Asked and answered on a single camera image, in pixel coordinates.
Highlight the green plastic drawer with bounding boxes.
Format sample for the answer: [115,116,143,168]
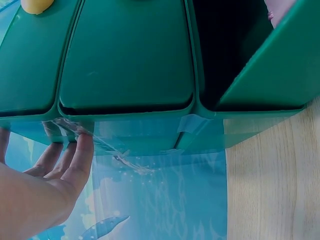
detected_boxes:
[215,0,320,111]
[59,0,195,111]

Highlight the green plastic drawer cabinet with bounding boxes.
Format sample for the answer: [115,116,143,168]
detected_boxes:
[0,0,320,157]

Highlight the person's left hand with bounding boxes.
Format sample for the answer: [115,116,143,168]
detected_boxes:
[0,126,95,240]

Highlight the crinkled clear tape strip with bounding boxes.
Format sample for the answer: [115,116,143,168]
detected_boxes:
[42,119,157,175]

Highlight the green drawer with yellow knob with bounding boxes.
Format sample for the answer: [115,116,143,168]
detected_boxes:
[0,0,82,113]

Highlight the clear tape piece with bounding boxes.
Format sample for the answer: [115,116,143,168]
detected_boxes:
[177,113,209,134]

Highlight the yellow knob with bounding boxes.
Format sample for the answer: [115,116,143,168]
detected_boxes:
[21,0,55,15]

